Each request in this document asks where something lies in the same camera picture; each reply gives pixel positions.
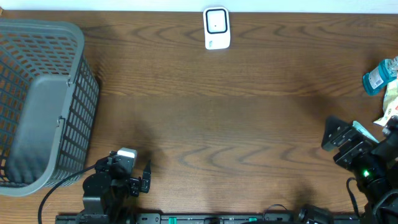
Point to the teal mouthwash bottle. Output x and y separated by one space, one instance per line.
377 79

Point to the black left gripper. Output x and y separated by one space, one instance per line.
135 183

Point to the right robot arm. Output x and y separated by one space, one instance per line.
373 164

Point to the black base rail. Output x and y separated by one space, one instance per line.
156 218

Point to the teal wet wipes pack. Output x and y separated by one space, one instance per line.
364 131

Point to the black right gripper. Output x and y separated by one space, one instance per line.
363 143

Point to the yellow snack bag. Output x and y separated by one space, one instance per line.
389 104

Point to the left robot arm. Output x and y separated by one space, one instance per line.
106 190

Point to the grey plastic basket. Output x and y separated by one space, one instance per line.
49 97

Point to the white barcode scanner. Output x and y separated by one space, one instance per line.
217 28

